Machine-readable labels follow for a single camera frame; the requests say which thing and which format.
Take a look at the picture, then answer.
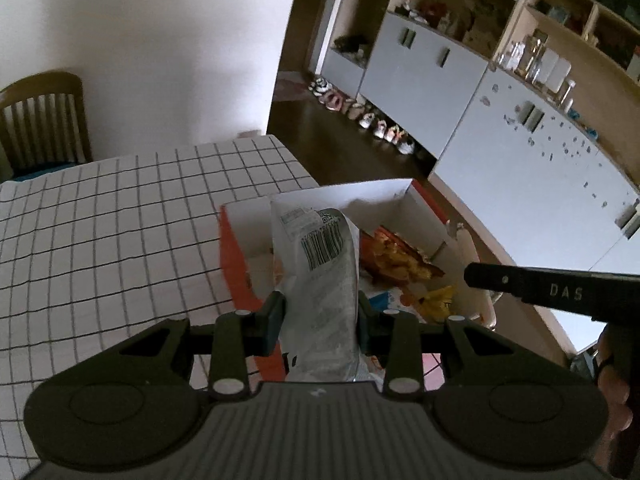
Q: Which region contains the yellow M&Ms bag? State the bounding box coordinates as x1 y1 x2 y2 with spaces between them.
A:
400 285 456 324

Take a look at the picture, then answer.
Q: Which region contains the red yellow chips bag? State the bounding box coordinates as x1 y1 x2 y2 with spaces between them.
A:
359 226 445 286

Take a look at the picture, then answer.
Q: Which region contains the white snack bag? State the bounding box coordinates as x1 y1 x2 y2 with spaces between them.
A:
271 200 360 382

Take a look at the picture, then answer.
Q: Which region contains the blue chips bag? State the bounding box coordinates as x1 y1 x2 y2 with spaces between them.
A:
368 288 401 312

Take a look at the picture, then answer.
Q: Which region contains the person right hand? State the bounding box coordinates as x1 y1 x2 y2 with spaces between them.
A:
593 322 639 479

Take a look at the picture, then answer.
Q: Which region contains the red cardboard box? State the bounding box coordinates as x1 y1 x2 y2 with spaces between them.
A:
218 178 499 384

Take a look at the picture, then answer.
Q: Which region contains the wrapped sausage stick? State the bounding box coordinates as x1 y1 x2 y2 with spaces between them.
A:
446 220 486 316

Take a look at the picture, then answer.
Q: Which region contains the white checkered tablecloth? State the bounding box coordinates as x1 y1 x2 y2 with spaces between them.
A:
1 136 314 479

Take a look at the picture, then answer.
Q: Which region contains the row of shoes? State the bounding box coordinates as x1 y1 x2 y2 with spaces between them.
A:
308 76 416 156

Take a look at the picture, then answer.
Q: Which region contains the brown wooden chair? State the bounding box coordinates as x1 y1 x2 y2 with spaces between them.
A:
1 70 93 181

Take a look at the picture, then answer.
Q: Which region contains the white wall cabinet shelving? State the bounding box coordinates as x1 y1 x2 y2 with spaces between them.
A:
321 0 639 274

